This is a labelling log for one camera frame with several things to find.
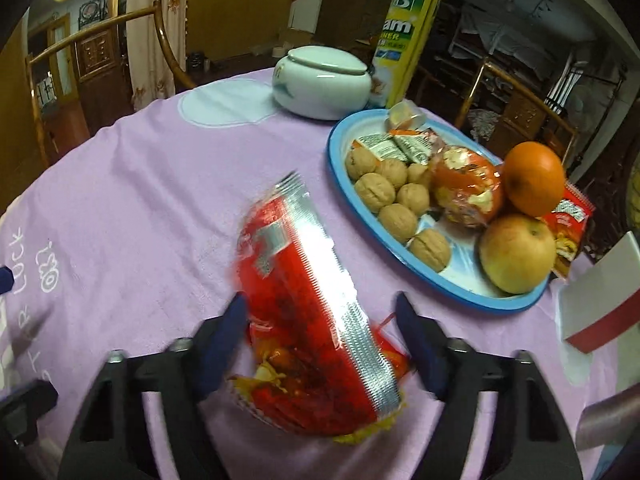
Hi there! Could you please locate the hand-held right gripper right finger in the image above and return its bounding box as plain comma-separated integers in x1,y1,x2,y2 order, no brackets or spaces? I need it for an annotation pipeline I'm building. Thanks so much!
395,291,585,480

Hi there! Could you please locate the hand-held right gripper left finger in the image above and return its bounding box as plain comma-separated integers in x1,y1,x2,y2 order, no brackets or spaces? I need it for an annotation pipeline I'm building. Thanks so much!
56,291,249,480

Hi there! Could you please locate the red foil snack wrapper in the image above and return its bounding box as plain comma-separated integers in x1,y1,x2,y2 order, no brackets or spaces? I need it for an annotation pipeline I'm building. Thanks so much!
227,172,411,446

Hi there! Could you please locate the blue rimmed plate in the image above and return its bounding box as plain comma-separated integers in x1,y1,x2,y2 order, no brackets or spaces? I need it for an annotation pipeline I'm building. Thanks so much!
327,108,551,313

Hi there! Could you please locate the pile of walnuts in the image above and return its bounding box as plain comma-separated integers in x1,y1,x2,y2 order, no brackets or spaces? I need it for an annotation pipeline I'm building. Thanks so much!
345,150,452,273

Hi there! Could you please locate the yellow apple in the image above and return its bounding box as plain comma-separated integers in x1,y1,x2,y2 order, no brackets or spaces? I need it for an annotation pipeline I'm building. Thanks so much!
480,213,557,295

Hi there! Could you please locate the purple printed tablecloth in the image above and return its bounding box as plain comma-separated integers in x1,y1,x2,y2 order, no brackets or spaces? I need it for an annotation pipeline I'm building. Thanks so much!
0,67,640,480

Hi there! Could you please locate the white red box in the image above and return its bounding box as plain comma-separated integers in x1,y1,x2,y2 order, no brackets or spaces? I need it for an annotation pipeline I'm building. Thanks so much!
557,230,640,356

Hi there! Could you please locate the red snack packet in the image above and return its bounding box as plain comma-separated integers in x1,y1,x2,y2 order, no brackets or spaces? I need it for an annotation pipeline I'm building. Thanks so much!
540,180,596,281

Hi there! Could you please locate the orange white sachet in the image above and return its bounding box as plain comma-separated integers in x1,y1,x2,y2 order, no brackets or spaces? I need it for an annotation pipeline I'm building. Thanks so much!
351,132,401,161
390,130,443,166

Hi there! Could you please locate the steel water bottle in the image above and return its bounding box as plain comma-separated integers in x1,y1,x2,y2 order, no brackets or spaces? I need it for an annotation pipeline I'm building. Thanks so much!
575,392,640,453

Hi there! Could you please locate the orange fruit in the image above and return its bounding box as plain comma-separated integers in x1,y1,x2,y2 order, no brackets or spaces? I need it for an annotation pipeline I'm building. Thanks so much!
501,141,567,217

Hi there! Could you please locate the clear plastic jelly cup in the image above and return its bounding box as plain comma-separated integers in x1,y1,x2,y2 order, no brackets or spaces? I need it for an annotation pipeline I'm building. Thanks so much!
384,100,426,131

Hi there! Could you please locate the wooden round-back chair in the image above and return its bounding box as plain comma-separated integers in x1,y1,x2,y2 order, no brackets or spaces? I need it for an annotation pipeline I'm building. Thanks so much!
25,0,198,166

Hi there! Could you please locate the wooden armchair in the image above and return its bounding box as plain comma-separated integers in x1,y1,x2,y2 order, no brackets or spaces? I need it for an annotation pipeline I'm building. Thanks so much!
452,57,578,161

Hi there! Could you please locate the white ceramic jar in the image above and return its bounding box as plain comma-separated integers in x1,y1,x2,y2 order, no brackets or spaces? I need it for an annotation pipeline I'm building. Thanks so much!
272,45,373,121

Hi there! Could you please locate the floral curtain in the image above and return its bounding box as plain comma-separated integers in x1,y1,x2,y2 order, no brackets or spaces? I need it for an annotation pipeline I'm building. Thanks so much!
125,0,193,111

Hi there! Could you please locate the yellow green tall carton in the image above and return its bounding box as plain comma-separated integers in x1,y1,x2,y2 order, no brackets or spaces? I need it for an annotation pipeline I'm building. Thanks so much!
371,0,452,109

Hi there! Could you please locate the white dust cloth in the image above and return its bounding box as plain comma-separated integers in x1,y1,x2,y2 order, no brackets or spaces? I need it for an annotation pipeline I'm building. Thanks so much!
447,2,598,56

